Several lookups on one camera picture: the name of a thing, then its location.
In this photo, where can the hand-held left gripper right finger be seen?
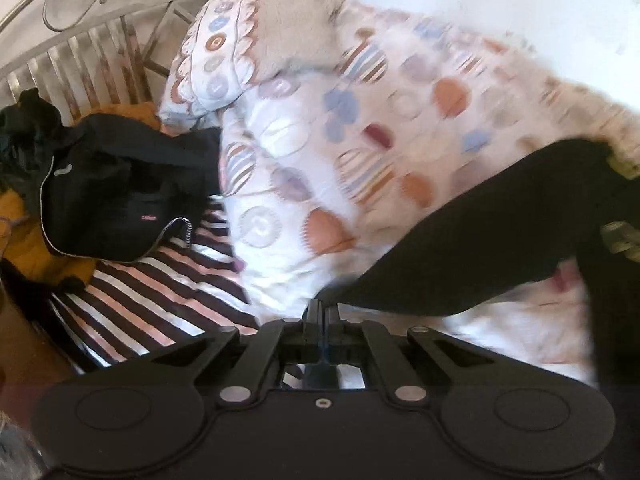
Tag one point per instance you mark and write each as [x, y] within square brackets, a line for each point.
[331, 325]

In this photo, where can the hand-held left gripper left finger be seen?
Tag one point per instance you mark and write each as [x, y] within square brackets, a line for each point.
[312, 325]

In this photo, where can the black pants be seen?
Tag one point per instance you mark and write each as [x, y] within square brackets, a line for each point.
[480, 240]

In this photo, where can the striped bed sheet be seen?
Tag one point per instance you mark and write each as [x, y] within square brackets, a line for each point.
[160, 290]

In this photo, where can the circle patterned duvet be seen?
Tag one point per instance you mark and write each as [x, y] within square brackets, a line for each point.
[350, 135]

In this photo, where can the black bag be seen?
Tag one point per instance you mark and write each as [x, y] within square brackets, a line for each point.
[120, 185]

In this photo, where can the circle patterned pillow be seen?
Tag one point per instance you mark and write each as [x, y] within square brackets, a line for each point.
[215, 60]

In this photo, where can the beige fuzzy cloth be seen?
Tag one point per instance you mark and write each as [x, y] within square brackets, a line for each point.
[300, 30]

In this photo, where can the orange cloth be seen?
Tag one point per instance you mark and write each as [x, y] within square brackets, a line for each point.
[22, 245]

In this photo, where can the metal bed headboard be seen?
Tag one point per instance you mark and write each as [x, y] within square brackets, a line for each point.
[100, 55]

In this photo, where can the dark crumpled cloth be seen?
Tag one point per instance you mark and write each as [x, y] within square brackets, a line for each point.
[25, 130]

